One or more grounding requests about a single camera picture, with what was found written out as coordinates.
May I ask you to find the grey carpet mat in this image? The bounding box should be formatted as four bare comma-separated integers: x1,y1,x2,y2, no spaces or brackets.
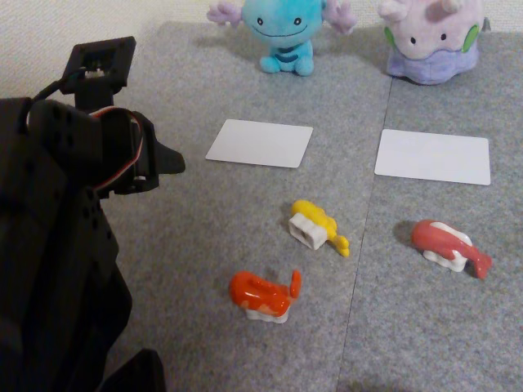
337,30,523,392
101,20,394,392

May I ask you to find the white rectangular card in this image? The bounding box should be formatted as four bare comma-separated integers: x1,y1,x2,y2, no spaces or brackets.
373,128,491,186
204,118,315,169

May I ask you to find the yellow egg sushi toy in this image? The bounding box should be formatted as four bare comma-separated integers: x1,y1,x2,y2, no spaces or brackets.
287,198,351,258

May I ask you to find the red white gripper servo wire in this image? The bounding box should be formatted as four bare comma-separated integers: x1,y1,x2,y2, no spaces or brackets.
87,108,145,201

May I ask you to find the red tuna sushi toy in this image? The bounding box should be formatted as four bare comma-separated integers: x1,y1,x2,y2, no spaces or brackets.
410,219,494,281

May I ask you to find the purple Goomy plush toy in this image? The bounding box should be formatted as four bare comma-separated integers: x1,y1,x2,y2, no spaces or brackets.
377,0,491,86

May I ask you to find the blue Wooper plush toy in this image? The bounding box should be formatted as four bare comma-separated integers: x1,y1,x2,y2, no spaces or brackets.
206,0,355,77

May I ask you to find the orange shrimp sushi toy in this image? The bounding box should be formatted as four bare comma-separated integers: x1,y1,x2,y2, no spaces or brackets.
227,269,303,325

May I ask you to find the black camera cable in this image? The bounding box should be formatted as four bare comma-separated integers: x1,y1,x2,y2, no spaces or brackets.
31,79,77,103

